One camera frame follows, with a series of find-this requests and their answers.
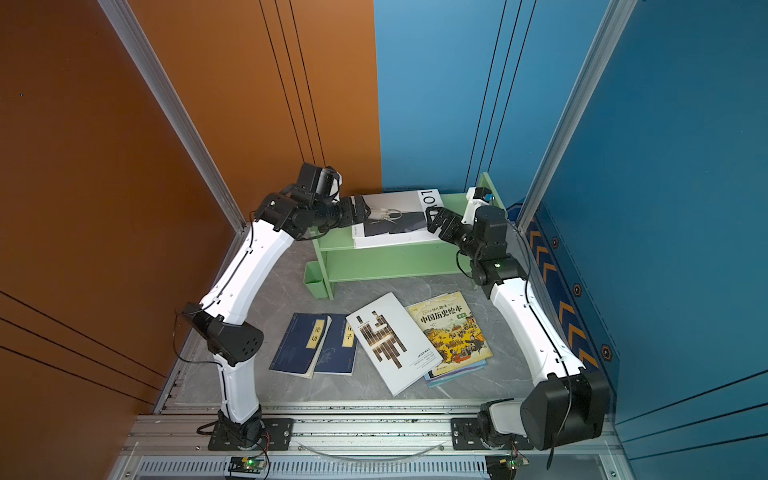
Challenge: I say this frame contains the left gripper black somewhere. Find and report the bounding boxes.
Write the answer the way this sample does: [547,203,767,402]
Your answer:
[311,193,373,233]

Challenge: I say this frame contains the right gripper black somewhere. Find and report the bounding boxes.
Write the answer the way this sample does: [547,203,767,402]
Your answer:
[427,207,487,264]

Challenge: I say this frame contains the white LOVER book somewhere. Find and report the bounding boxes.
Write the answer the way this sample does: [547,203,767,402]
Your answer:
[352,189,444,249]

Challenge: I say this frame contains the white book brown bars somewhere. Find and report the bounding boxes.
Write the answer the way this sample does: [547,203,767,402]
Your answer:
[346,293,443,396]

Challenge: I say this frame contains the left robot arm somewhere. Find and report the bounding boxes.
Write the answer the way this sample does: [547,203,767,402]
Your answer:
[181,188,371,450]

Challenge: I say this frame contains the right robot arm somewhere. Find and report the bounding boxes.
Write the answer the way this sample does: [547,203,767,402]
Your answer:
[427,206,610,450]

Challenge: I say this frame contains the green desktop shelf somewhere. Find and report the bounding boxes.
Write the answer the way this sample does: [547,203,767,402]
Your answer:
[313,173,503,299]

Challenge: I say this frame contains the green pen cup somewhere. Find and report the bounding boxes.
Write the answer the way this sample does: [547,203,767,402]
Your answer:
[303,260,329,300]

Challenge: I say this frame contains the yellow Chinese history picture book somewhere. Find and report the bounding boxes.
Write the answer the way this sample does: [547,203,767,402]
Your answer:
[406,292,493,376]

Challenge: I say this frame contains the dark blue book right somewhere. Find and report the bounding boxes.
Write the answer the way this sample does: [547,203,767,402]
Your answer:
[314,314,358,376]

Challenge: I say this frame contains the dark blue book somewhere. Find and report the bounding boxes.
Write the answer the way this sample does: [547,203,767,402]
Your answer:
[314,314,358,376]
[269,313,332,379]

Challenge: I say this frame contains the dark blue book left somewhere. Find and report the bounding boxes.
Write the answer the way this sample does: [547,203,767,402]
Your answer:
[269,313,332,379]

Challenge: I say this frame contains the light blue book underneath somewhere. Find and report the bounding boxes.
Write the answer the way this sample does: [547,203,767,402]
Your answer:
[424,360,487,388]

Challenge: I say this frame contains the right circuit board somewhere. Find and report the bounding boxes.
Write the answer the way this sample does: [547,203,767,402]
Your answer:
[485,455,530,480]

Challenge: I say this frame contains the circuit board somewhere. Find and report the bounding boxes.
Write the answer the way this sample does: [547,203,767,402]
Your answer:
[485,455,530,480]
[226,456,271,479]

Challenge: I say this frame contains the left circuit board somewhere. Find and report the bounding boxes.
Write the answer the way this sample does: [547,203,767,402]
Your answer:
[226,456,271,479]

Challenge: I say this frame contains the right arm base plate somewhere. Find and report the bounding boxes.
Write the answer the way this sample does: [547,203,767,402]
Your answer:
[450,418,533,453]

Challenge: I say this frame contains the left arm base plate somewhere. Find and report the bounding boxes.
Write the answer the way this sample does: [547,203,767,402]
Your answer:
[208,417,294,453]

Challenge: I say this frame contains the aluminium rail frame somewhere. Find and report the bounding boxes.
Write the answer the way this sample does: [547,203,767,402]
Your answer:
[108,400,633,479]

